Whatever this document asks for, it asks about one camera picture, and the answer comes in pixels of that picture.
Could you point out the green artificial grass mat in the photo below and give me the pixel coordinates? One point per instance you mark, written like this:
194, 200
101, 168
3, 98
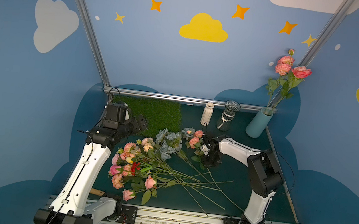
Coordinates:
159, 114

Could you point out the teal cylinder vase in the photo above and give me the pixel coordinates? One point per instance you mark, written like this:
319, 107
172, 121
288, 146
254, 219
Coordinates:
259, 123

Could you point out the clear glass vase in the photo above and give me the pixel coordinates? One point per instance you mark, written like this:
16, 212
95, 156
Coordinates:
231, 107

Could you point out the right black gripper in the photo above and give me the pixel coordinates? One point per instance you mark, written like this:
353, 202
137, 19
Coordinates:
209, 154

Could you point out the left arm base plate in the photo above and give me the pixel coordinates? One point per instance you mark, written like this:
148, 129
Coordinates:
127, 214

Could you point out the white ribbed ceramic vase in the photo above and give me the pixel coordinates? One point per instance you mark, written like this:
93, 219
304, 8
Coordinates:
207, 113

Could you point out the coral pink rose stem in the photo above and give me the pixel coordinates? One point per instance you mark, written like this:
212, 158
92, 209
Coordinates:
294, 78

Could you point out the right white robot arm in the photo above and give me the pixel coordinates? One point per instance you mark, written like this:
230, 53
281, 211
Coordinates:
264, 173

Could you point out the green toy garden fork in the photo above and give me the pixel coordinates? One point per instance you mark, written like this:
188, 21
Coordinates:
97, 192

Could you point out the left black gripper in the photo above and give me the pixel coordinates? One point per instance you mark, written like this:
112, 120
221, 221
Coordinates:
139, 123

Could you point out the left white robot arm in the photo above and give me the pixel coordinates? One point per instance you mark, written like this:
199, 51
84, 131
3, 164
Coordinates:
70, 206

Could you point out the blue grey fabric flowers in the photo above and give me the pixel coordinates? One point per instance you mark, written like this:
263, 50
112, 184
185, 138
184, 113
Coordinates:
168, 143

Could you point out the two-bloom coral rose stem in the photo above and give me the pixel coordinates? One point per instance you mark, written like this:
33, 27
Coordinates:
209, 182

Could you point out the pink flower bouquet pile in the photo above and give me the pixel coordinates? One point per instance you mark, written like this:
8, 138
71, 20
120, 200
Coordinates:
155, 174

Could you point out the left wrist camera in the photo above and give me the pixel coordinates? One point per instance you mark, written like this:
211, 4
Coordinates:
122, 112

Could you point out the pink rose spray stem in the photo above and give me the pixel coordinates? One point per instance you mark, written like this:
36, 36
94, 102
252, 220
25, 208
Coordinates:
283, 67

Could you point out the horizontal aluminium frame bar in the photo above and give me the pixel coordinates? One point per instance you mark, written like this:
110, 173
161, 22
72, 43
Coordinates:
172, 98

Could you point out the red flower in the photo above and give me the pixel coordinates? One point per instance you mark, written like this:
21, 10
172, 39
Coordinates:
134, 168

